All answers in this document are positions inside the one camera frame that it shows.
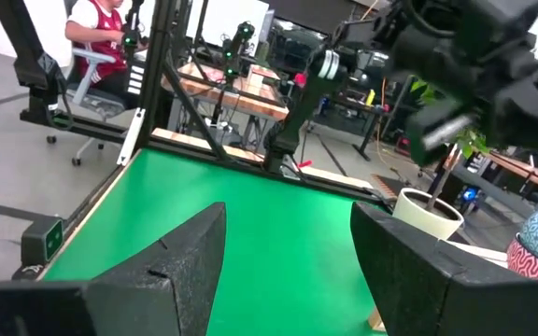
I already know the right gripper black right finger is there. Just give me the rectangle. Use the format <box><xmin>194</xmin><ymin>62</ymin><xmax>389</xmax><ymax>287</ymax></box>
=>
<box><xmin>349</xmin><ymin>201</ymin><xmax>538</xmax><ymax>336</ymax></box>

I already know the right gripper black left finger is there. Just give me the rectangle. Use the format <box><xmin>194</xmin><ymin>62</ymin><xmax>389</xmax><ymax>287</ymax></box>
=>
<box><xmin>0</xmin><ymin>201</ymin><xmax>228</xmax><ymax>336</ymax></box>

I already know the green leafy plant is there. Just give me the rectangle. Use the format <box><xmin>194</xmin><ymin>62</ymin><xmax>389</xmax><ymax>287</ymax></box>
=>
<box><xmin>408</xmin><ymin>77</ymin><xmax>490</xmax><ymax>214</ymax></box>

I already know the wooden background table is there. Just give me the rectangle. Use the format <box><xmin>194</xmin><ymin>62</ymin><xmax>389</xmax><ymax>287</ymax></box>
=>
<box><xmin>481</xmin><ymin>149</ymin><xmax>538</xmax><ymax>200</ymax></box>
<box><xmin>160</xmin><ymin>62</ymin><xmax>291</xmax><ymax>123</ymax></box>

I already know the white plant pot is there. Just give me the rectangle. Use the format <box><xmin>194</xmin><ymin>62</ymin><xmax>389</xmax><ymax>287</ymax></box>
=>
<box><xmin>392</xmin><ymin>187</ymin><xmax>465</xmax><ymax>242</ymax></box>

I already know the black orange hazard-striped mat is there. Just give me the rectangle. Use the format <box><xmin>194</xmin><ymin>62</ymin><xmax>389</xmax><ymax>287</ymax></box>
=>
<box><xmin>370</xmin><ymin>174</ymin><xmax>413</xmax><ymax>201</ymax></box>

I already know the grey office chair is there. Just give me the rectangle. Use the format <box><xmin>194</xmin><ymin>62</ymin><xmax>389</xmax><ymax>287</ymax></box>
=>
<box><xmin>46</xmin><ymin>46</ymin><xmax>130</xmax><ymax>168</ymax></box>

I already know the person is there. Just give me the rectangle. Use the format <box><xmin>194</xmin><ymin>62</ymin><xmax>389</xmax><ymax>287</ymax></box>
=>
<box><xmin>64</xmin><ymin>0</ymin><xmax>151</xmax><ymax>97</ymax></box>

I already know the black table-level camera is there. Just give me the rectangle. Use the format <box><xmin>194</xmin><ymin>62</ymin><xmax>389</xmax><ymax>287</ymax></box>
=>
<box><xmin>20</xmin><ymin>215</ymin><xmax>65</xmax><ymax>268</ymax></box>

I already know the white frame bracket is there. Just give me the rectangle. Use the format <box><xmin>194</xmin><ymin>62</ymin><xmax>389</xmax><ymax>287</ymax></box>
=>
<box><xmin>116</xmin><ymin>107</ymin><xmax>148</xmax><ymax>167</ymax></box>

